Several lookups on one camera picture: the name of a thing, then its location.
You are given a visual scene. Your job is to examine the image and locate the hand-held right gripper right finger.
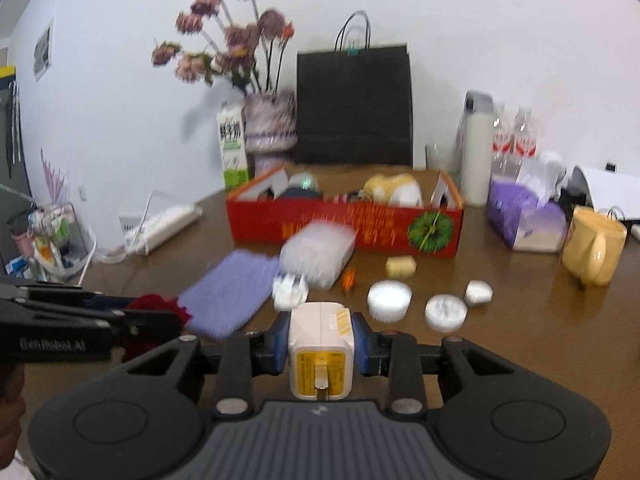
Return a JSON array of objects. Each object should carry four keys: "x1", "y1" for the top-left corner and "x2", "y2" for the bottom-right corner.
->
[{"x1": 351, "y1": 312, "x2": 519, "y2": 421}]

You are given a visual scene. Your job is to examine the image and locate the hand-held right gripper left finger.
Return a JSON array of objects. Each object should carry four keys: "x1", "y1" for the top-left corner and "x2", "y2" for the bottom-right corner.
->
[{"x1": 117, "y1": 311, "x2": 293, "y2": 421}]

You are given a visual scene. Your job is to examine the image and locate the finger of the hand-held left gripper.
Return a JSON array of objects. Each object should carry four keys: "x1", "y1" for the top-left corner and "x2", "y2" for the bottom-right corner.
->
[
  {"x1": 0, "y1": 276, "x2": 137, "y2": 312},
  {"x1": 0, "y1": 304, "x2": 182, "y2": 350}
]

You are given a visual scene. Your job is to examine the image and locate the red knitted flower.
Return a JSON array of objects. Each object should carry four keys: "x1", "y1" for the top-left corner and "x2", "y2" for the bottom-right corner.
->
[{"x1": 122, "y1": 294, "x2": 194, "y2": 357}]

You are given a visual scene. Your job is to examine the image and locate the white yellow charger plug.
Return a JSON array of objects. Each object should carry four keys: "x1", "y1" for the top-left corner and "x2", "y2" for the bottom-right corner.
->
[{"x1": 287, "y1": 301, "x2": 357, "y2": 402}]

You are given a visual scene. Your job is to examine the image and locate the red cardboard box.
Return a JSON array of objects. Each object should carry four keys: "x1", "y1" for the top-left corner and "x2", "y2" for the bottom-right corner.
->
[{"x1": 225, "y1": 166, "x2": 465, "y2": 261}]

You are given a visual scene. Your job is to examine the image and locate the yellow white plush hamster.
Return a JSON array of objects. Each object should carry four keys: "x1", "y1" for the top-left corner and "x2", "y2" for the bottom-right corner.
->
[{"x1": 362, "y1": 173, "x2": 424, "y2": 208}]

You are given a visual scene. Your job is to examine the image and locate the brown wooden desktop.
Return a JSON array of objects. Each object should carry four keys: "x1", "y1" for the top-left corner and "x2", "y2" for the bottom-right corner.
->
[{"x1": 20, "y1": 162, "x2": 640, "y2": 461}]

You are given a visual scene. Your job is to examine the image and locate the clear desk organiser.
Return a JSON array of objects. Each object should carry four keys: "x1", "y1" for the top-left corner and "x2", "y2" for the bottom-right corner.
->
[{"x1": 7, "y1": 147, "x2": 97, "y2": 287}]

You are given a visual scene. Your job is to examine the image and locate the crumpled white tissue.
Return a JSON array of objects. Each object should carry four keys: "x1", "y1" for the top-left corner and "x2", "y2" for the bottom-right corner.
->
[{"x1": 271, "y1": 273, "x2": 309, "y2": 312}]

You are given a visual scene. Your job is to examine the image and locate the ridged white lid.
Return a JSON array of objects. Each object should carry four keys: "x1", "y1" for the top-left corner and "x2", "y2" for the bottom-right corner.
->
[{"x1": 366, "y1": 279, "x2": 414, "y2": 323}]

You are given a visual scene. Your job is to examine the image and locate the purple cloth pouch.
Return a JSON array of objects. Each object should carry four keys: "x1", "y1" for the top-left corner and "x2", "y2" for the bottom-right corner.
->
[{"x1": 177, "y1": 250, "x2": 282, "y2": 337}]

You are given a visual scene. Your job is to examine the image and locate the small pale yellow block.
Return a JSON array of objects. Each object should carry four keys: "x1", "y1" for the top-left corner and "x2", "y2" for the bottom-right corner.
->
[{"x1": 384, "y1": 254, "x2": 418, "y2": 279}]

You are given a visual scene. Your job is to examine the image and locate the flat white lid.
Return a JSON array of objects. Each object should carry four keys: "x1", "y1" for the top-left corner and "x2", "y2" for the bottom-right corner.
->
[{"x1": 424, "y1": 293, "x2": 469, "y2": 333}]

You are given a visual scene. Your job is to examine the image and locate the frosted bottle with white beads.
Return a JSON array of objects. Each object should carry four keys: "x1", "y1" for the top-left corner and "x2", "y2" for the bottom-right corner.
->
[{"x1": 278, "y1": 219, "x2": 358, "y2": 291}]

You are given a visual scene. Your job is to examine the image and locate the white power strip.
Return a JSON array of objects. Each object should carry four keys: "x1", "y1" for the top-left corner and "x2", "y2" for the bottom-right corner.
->
[{"x1": 118, "y1": 202, "x2": 204, "y2": 257}]

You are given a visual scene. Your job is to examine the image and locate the small white bottle cap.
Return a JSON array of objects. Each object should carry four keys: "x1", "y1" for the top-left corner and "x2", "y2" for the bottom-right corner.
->
[{"x1": 464, "y1": 279, "x2": 495, "y2": 306}]

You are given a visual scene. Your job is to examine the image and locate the green white milk carton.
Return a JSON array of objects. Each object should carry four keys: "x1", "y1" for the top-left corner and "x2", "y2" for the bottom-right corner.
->
[{"x1": 215, "y1": 101, "x2": 251, "y2": 191}]

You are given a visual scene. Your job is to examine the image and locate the clear glass cup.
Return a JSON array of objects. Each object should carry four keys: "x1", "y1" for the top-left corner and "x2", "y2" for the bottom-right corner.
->
[{"x1": 424, "y1": 142, "x2": 462, "y2": 173}]

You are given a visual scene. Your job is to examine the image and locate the purple tissue pack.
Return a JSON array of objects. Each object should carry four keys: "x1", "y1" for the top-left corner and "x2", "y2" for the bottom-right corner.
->
[{"x1": 485, "y1": 151, "x2": 572, "y2": 253}]

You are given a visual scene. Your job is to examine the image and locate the purple textured vase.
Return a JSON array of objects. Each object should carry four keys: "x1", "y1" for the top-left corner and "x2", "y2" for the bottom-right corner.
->
[{"x1": 242, "y1": 90, "x2": 298, "y2": 177}]

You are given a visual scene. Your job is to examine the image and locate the white thermos bottle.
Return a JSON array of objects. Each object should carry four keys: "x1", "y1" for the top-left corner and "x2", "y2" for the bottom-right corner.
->
[{"x1": 457, "y1": 90, "x2": 496, "y2": 208}]

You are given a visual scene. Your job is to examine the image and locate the black paper bag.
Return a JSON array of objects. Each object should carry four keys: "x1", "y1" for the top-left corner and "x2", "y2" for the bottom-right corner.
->
[{"x1": 295, "y1": 10, "x2": 415, "y2": 168}]

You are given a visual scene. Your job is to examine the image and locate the clear plastic water bottle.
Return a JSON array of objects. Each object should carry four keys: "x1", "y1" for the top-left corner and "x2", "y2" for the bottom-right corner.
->
[
  {"x1": 492, "y1": 104, "x2": 517, "y2": 177},
  {"x1": 514, "y1": 106, "x2": 539, "y2": 171}
]

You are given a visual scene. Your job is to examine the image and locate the yellow mug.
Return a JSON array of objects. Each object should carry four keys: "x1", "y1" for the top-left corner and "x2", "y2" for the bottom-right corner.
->
[{"x1": 560, "y1": 205, "x2": 629, "y2": 288}]

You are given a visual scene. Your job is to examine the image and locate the dried pink flowers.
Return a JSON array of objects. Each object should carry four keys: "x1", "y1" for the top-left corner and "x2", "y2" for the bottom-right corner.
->
[{"x1": 151, "y1": 0, "x2": 297, "y2": 96}]

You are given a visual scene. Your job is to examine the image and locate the white paper folder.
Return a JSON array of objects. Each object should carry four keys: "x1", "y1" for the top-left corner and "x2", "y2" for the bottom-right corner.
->
[{"x1": 569, "y1": 164, "x2": 640, "y2": 222}]

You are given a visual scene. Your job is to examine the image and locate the white power cable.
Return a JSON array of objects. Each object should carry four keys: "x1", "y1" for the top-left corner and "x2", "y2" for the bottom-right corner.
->
[{"x1": 92, "y1": 189, "x2": 173, "y2": 266}]

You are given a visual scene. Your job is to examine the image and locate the wall poster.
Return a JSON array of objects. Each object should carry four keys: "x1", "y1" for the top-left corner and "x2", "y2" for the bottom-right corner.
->
[{"x1": 32, "y1": 19, "x2": 55, "y2": 84}]

